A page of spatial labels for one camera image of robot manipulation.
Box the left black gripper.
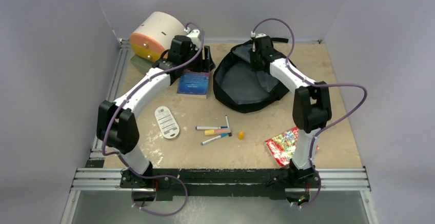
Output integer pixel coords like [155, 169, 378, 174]
[181, 46, 214, 73]

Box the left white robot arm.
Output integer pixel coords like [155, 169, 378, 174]
[96, 29, 204, 188]

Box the white marker lying lower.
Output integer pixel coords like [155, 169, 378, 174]
[201, 133, 228, 146]

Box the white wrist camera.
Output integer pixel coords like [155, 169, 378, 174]
[250, 31, 267, 52]
[184, 27, 203, 50]

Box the blue orange book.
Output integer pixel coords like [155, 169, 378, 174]
[176, 70, 210, 99]

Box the white oval label card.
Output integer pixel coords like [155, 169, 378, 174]
[154, 106, 180, 140]

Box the cream round drawer cabinet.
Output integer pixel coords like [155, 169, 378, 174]
[129, 11, 192, 68]

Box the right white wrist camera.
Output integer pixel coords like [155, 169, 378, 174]
[250, 31, 267, 52]

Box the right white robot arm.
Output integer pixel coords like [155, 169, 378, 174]
[249, 34, 332, 187]

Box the red colourful booklet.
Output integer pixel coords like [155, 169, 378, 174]
[265, 127, 320, 170]

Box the white marker blue cap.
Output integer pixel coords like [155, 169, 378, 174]
[195, 126, 227, 130]

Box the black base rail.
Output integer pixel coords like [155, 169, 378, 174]
[120, 168, 320, 201]

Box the black student backpack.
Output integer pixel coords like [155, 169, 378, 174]
[213, 40, 289, 113]

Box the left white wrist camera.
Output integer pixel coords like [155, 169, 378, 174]
[184, 27, 203, 50]

